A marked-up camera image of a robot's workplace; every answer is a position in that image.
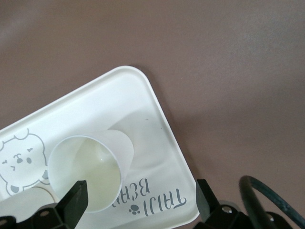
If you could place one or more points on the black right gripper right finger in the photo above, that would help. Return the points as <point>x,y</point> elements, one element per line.
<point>207,200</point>

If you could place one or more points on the cream bear print tray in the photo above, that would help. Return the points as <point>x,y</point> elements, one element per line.
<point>143,107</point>

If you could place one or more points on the cream paper cup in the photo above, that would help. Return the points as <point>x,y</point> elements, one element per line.
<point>23,198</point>
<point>71,167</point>

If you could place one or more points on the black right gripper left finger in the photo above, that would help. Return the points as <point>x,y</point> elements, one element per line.
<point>74,202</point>

